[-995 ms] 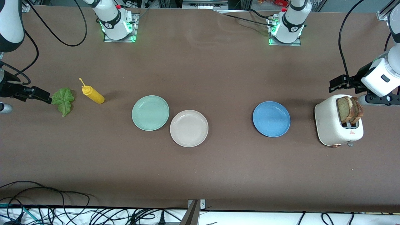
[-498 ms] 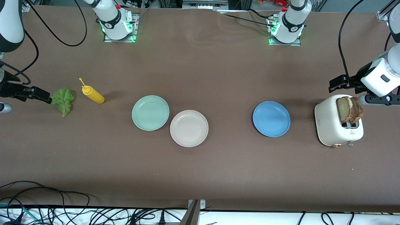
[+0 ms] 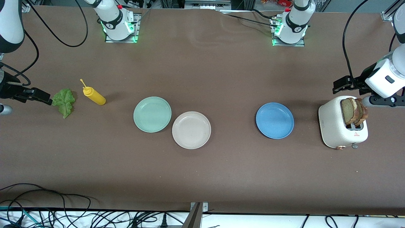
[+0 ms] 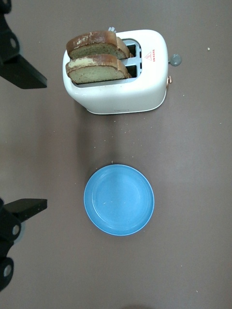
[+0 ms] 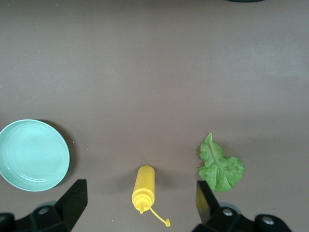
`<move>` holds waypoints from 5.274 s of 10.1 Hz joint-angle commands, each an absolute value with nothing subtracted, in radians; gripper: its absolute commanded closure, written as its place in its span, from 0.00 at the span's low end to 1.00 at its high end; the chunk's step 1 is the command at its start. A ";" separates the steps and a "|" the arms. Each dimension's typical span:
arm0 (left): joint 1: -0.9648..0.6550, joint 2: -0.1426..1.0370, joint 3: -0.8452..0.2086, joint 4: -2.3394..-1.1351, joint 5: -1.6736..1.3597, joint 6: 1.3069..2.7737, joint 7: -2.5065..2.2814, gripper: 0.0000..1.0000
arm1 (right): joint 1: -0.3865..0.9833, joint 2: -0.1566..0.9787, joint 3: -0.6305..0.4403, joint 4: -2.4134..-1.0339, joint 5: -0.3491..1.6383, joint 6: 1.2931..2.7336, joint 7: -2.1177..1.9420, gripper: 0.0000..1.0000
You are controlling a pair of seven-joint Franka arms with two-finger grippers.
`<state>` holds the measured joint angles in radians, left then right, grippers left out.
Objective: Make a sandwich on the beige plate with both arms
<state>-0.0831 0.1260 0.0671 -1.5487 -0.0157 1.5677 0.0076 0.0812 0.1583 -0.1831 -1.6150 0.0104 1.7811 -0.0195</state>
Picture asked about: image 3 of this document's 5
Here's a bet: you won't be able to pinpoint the teal floor cable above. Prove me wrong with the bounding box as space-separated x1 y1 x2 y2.
0 206 41 227

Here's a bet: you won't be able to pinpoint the white two-slot toaster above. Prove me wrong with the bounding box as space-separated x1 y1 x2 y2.
318 96 369 150

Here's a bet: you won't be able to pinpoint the yellow mustard squeeze bottle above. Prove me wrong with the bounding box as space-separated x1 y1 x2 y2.
80 79 107 106

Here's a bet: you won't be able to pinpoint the brown toast bread slice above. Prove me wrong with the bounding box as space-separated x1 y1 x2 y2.
352 98 369 127
340 98 358 125

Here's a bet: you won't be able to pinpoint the green lettuce leaf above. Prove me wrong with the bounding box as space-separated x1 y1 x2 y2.
52 89 76 119

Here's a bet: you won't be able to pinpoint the small metal bracket plate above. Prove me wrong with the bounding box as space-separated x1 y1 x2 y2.
190 202 209 212

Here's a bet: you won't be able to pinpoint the beige plate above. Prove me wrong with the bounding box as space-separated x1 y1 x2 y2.
172 111 212 149

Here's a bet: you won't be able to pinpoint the aluminium profile beam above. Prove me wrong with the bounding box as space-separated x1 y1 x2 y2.
182 203 203 228

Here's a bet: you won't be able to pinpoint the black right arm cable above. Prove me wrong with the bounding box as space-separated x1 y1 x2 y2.
0 0 89 86

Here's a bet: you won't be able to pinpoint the mint green plate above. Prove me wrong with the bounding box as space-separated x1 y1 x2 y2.
133 96 172 133

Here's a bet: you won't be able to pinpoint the grey equipment box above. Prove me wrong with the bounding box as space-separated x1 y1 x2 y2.
184 0 232 10

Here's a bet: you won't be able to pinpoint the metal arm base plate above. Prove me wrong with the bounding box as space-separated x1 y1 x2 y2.
271 17 306 47
104 13 140 43

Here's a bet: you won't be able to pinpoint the thin black base cable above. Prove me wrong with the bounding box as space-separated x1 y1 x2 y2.
252 9 275 21
226 14 276 28

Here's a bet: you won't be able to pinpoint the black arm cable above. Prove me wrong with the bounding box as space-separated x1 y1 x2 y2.
0 0 89 86
343 0 402 95

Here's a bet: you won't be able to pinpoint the red packaged items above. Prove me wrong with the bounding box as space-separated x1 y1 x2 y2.
261 0 293 7

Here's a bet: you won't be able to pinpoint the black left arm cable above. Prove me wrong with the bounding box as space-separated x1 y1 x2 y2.
343 0 402 95

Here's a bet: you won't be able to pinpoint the blue plate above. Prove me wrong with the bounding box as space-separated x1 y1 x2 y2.
256 102 295 140

